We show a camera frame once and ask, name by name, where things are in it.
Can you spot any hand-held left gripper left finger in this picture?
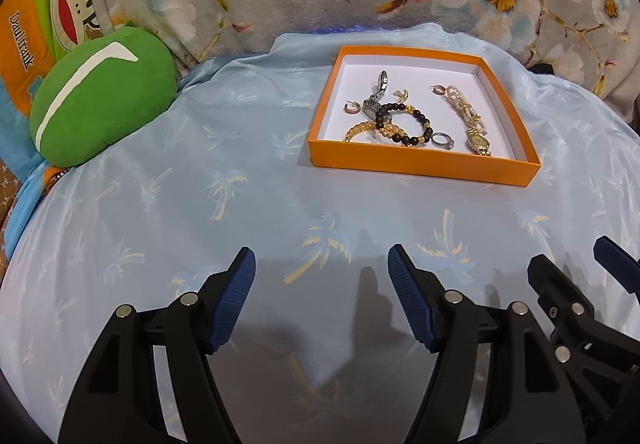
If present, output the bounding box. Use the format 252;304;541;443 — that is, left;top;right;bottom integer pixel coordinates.
57;247;257;444

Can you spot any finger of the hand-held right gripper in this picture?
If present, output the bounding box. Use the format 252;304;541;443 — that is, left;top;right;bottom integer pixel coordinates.
527;254;640;440
594;235;640;297

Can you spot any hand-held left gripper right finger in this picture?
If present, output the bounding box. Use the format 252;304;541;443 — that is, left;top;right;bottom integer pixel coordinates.
387;244;588;444

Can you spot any orange jewelry box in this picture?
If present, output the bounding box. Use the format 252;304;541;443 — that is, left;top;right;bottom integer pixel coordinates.
307;46;543;187

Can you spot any gold wrist watch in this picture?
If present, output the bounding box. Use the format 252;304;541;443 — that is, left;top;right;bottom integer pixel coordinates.
465;127;493;157

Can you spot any gold chain bracelet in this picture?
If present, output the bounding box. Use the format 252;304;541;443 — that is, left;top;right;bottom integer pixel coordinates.
344;120;406;142

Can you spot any black beaded bracelet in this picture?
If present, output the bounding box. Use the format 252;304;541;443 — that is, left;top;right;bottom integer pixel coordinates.
375;103;433;147

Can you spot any light blue palm-print cloth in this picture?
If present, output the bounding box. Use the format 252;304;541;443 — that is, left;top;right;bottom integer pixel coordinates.
0;22;640;444

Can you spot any silver wrist watch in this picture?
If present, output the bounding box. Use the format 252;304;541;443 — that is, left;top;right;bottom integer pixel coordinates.
362;70;391;117

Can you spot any green plush pillow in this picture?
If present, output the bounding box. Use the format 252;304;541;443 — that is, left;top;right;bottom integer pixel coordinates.
29;27;178;167

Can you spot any cartoon printed blanket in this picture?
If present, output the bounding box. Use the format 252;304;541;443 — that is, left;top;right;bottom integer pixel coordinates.
0;0;108;270

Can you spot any pearl and gold bracelet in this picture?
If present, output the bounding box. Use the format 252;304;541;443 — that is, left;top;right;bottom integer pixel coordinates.
445;85;488;135

